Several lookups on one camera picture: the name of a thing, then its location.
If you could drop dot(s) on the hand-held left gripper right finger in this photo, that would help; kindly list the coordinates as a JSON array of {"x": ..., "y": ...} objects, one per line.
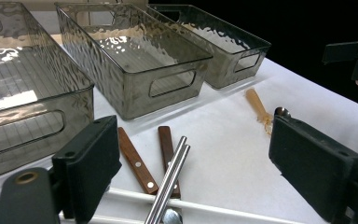
[{"x": 313, "y": 168}]

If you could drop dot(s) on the metal spoon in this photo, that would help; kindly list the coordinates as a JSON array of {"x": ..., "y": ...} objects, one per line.
[{"x": 282, "y": 112}]

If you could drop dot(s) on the single silver chopstick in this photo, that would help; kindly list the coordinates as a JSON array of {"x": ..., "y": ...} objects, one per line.
[{"x": 214, "y": 209}]

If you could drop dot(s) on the translucent grey plastic bin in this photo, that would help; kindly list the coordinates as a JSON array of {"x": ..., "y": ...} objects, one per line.
[
  {"x": 28, "y": 77},
  {"x": 223, "y": 71},
  {"x": 136, "y": 90}
]

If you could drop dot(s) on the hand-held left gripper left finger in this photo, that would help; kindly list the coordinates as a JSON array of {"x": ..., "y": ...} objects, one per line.
[{"x": 87, "y": 168}]

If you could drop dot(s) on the white chopstick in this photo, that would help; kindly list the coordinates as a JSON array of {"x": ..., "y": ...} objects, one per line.
[{"x": 118, "y": 220}]

